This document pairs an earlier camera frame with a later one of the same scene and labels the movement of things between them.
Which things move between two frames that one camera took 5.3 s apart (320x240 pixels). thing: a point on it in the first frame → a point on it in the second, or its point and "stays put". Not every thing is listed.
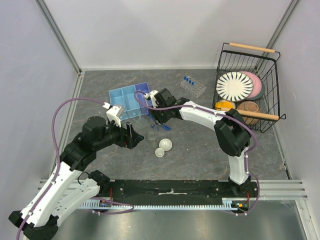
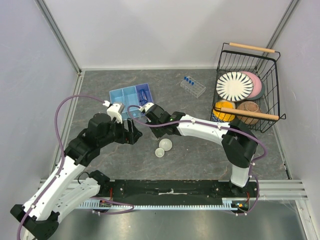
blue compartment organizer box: x=124 y=96 stays put
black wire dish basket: x=247 y=82 stays put
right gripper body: x=160 y=116 → x=158 y=131
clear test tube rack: x=194 y=87 stays put
